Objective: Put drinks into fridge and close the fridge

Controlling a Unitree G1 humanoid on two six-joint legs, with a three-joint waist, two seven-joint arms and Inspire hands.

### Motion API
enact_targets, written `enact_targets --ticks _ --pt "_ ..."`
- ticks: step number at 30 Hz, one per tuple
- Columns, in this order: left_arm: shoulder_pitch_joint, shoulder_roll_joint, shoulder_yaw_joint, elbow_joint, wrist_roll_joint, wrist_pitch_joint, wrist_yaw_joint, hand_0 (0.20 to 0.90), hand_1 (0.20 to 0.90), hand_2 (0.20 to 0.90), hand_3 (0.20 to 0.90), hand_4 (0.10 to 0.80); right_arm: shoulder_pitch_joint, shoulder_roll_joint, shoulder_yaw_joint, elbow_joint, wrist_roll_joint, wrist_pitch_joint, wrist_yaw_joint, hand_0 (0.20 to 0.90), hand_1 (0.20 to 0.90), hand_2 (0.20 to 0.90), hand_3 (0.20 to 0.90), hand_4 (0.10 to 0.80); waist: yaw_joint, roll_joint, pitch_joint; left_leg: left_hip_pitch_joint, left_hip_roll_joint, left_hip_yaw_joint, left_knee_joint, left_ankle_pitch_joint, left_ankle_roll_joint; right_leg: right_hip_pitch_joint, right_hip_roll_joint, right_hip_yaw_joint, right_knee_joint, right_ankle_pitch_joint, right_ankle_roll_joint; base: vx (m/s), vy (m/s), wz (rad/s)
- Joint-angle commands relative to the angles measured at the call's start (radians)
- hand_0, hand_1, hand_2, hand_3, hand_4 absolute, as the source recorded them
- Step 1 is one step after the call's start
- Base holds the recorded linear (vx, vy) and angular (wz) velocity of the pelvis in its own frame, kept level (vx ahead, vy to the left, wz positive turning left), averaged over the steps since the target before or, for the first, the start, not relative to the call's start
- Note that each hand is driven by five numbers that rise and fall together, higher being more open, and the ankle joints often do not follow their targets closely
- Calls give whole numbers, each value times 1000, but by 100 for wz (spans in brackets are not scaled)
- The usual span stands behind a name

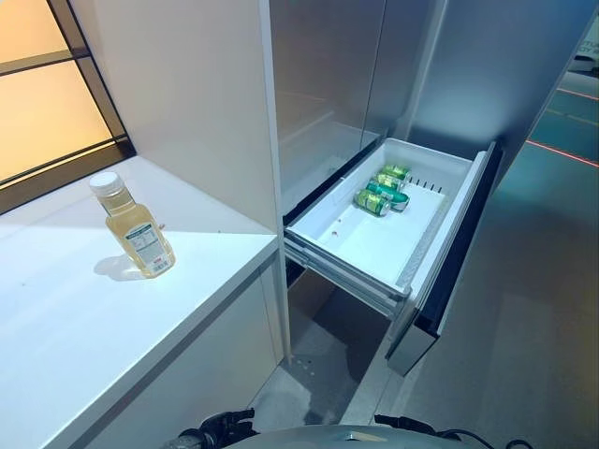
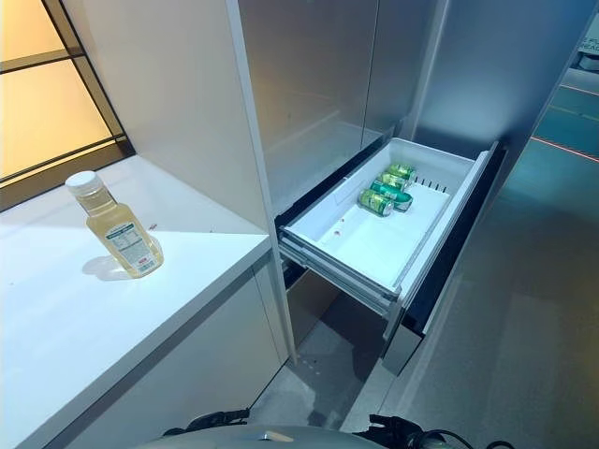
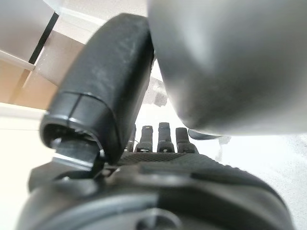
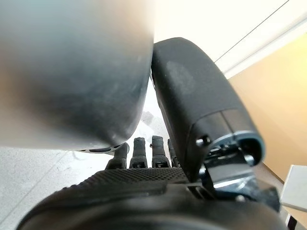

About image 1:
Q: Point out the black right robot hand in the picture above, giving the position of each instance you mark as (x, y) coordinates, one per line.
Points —
(412, 425)

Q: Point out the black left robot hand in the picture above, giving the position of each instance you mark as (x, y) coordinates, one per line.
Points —
(229, 423)

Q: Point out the white fridge drawer steel front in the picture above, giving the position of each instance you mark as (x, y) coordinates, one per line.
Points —
(374, 243)

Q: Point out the yellow juice bottle white cap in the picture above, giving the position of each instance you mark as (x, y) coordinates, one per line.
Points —
(140, 234)

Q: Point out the stainless steel fridge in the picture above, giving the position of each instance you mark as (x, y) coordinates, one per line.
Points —
(327, 70)

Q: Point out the white counter cabinet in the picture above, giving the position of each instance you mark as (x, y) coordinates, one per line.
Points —
(210, 374)

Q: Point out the grey robot torso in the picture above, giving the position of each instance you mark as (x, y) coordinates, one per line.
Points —
(346, 439)

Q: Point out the light green drink can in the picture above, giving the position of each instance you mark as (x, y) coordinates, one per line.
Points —
(397, 171)
(372, 202)
(390, 181)

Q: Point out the dark green drink can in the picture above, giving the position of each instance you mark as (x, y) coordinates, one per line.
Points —
(390, 196)

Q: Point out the white tall side panel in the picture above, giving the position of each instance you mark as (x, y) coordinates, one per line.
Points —
(273, 140)

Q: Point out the black framed window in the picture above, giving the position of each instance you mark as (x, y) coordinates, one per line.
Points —
(42, 93)

